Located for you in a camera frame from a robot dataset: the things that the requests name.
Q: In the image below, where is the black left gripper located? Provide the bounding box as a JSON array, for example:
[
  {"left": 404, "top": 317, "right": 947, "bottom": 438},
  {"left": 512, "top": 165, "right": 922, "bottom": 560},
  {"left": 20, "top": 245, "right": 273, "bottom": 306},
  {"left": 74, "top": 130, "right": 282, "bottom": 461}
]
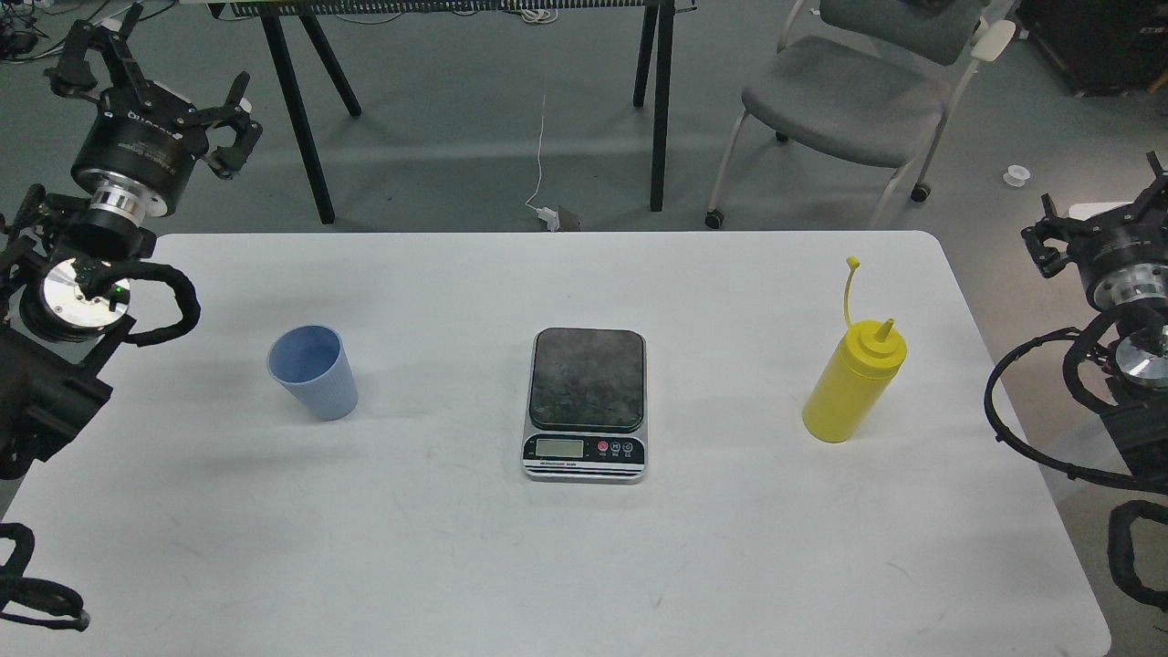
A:
[{"left": 43, "top": 4, "right": 263, "bottom": 217}]

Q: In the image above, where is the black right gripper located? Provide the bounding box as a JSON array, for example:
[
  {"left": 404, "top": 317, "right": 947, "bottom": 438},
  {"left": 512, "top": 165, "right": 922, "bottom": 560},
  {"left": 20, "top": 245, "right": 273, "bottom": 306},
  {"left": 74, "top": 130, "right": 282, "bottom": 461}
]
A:
[{"left": 1021, "top": 152, "right": 1167, "bottom": 311}]

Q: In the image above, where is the yellow squeeze bottle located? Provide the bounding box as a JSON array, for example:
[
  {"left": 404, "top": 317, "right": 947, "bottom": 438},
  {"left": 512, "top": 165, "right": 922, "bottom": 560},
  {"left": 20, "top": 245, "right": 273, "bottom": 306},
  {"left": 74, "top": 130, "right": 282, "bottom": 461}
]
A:
[{"left": 801, "top": 256, "right": 908, "bottom": 443}]

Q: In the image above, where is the blue ribbed plastic cup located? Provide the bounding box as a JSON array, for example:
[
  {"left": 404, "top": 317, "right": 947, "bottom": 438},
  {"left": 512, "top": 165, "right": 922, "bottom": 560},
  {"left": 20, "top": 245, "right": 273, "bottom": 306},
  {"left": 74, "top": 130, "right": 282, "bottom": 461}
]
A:
[{"left": 266, "top": 325, "right": 360, "bottom": 422}]

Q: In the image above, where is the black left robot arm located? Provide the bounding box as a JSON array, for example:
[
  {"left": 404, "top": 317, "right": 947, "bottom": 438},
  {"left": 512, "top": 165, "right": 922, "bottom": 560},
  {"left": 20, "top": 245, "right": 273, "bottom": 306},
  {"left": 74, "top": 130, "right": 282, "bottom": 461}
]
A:
[{"left": 1, "top": 4, "right": 263, "bottom": 480}]

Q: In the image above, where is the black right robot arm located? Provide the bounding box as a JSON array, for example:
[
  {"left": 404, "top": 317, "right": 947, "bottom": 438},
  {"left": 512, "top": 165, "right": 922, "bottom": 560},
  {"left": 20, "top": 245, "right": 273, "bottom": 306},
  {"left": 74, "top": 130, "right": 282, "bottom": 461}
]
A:
[{"left": 982, "top": 152, "right": 1167, "bottom": 495}]

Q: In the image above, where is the digital kitchen scale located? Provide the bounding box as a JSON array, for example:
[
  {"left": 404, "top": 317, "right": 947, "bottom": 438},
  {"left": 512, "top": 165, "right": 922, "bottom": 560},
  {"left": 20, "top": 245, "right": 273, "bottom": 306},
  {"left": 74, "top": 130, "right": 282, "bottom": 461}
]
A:
[{"left": 520, "top": 329, "right": 648, "bottom": 484}]

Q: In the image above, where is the white side table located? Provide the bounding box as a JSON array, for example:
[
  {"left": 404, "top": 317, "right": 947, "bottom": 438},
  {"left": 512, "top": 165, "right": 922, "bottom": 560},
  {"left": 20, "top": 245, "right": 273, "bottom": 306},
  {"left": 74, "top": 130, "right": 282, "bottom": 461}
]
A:
[{"left": 1068, "top": 201, "right": 1129, "bottom": 221}]

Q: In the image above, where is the small white spool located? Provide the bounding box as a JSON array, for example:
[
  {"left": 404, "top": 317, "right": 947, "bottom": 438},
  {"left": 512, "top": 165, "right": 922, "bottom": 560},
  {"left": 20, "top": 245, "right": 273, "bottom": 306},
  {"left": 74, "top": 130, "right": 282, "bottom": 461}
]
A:
[{"left": 1001, "top": 162, "right": 1031, "bottom": 188}]

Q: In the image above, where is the black cabinet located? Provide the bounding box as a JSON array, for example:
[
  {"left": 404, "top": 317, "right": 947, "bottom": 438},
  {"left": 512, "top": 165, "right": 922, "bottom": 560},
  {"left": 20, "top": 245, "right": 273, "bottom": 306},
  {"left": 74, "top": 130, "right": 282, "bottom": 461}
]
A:
[{"left": 1015, "top": 1, "right": 1167, "bottom": 97}]

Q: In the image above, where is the grey office chair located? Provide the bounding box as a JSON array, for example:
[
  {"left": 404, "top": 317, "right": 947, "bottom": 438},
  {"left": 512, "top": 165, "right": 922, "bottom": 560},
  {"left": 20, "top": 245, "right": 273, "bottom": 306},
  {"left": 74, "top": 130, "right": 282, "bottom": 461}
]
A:
[{"left": 704, "top": 1, "right": 1017, "bottom": 230}]

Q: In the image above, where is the black trestle table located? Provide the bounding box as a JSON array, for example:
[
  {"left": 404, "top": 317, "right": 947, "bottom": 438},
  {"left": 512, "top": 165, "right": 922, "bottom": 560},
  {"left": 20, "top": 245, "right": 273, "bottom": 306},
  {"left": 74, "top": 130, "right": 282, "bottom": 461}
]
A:
[{"left": 206, "top": 0, "right": 698, "bottom": 224}]

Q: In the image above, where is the floor cables bundle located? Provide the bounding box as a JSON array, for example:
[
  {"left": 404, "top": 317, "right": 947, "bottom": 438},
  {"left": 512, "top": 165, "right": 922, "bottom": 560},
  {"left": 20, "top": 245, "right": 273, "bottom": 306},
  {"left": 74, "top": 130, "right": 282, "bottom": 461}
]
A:
[{"left": 0, "top": 0, "right": 174, "bottom": 65}]

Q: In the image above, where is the white charger cable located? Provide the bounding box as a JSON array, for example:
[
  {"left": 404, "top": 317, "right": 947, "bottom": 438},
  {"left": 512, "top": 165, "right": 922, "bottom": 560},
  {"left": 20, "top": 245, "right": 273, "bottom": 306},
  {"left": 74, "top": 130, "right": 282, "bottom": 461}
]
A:
[{"left": 524, "top": 82, "right": 580, "bottom": 233}]

